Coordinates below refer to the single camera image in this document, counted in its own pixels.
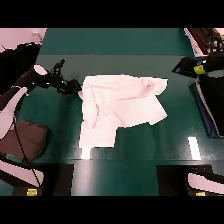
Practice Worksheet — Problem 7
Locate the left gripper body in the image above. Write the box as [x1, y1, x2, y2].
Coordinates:
[58, 79, 83, 96]

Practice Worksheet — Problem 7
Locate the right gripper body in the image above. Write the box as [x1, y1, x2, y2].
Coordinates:
[171, 56, 208, 80]

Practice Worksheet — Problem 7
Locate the white shirt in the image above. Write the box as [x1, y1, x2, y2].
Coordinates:
[78, 74, 169, 150]

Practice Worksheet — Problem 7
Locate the heap of clothes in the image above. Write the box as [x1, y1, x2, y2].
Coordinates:
[183, 28, 224, 59]

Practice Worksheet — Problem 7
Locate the navy garment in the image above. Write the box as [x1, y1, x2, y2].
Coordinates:
[189, 82, 222, 140]

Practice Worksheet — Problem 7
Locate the brown garment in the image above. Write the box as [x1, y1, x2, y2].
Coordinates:
[0, 119, 50, 162]

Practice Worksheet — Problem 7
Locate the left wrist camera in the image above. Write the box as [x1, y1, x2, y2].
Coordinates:
[49, 59, 67, 83]

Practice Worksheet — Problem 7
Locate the black cable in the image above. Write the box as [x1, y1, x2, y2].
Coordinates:
[12, 122, 45, 192]

